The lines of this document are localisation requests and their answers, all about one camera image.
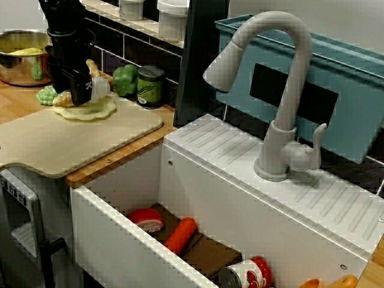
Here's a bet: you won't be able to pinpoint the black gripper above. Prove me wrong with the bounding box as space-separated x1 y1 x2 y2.
45 28 97 106

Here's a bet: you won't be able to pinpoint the toy ice cream cone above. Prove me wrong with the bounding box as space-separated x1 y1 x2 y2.
52 77 111 108

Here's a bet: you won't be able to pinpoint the toy chicken drumstick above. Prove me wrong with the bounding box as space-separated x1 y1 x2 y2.
85 58 113 88

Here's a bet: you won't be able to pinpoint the green toy grapes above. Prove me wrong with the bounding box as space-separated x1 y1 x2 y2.
35 85 59 106

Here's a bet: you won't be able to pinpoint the pale yellow toy dough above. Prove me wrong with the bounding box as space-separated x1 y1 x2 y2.
53 95 117 122

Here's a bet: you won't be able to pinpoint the yellow toy corn cob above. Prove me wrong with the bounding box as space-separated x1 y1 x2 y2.
8 47 44 56

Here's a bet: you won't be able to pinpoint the green toy bell pepper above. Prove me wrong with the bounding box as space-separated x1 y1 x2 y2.
112 64 139 97

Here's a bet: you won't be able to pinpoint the stainless steel pot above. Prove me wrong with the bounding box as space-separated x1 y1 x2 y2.
0 29 53 87

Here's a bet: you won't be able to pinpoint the light wooden cutting board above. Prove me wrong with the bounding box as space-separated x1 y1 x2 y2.
0 89 164 180

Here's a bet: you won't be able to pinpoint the green peas toy can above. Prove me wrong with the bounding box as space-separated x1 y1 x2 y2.
137 65 165 109

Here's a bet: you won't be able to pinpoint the beige tiled ledge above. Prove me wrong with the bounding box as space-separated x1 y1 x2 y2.
80 0 185 49

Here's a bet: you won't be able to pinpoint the white printed storage jar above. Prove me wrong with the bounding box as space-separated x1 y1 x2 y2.
118 0 145 21

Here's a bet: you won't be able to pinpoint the grey appliance front panel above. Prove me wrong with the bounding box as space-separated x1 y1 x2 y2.
0 167 41 259

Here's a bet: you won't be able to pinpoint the red toy cheese wedge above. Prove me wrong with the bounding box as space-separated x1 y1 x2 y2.
128 208 165 233

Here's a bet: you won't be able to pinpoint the orange toy sausage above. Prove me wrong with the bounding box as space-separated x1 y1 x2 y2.
163 217 198 256

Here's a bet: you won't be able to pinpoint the white toy sink unit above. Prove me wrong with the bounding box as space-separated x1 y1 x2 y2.
69 113 384 288

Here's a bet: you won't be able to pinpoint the grey toy faucet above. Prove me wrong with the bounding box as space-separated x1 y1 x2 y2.
202 11 328 183

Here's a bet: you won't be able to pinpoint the brown folded cloth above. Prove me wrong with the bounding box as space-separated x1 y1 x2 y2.
148 202 243 281

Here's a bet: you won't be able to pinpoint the red white tomato can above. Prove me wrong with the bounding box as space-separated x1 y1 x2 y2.
218 256 275 288

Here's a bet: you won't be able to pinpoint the teal plastic bin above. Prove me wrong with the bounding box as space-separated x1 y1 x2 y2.
214 14 384 165

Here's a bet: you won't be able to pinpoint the dark vertical post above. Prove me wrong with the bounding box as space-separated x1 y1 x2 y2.
173 0 230 127

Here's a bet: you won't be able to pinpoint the black cabinet handle bar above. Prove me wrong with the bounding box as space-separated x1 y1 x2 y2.
38 238 65 288

